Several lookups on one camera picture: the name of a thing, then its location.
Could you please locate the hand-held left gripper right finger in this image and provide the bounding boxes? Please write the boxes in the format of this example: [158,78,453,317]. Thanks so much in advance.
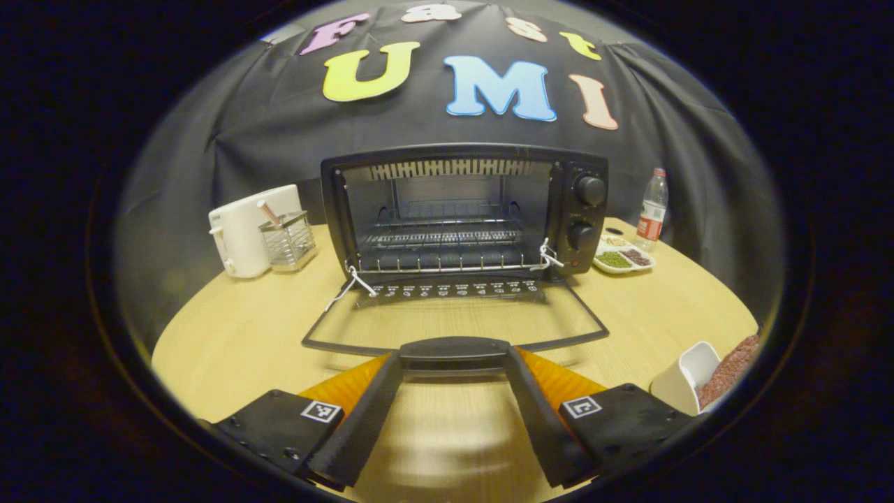
[504,346,701,490]

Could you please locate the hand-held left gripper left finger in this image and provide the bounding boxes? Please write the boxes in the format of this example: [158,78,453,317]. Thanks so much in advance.
[210,351,404,490]

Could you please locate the red-brown meat slice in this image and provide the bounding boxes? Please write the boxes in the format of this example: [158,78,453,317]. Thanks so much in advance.
[697,334,761,411]

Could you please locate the black electric oven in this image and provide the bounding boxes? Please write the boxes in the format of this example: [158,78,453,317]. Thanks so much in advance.
[302,143,610,378]

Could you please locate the white ribbed tray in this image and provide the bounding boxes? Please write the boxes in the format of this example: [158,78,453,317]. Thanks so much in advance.
[650,341,721,417]

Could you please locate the white divided bean dish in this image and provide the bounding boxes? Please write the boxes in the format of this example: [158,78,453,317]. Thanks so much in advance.
[592,234,657,275]

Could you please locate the clear utensil holder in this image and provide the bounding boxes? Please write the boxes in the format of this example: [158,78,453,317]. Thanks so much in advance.
[257,201,318,272]

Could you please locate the white toaster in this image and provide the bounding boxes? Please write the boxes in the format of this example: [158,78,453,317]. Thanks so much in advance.
[208,184,303,279]

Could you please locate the clear water bottle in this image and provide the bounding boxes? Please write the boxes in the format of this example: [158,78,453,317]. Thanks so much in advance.
[634,168,669,253]

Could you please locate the black backdrop cloth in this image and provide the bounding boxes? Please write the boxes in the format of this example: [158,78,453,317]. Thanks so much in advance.
[115,0,786,350]

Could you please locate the white string tie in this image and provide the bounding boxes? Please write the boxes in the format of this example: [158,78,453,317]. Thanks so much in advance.
[529,238,564,272]
[324,262,379,312]

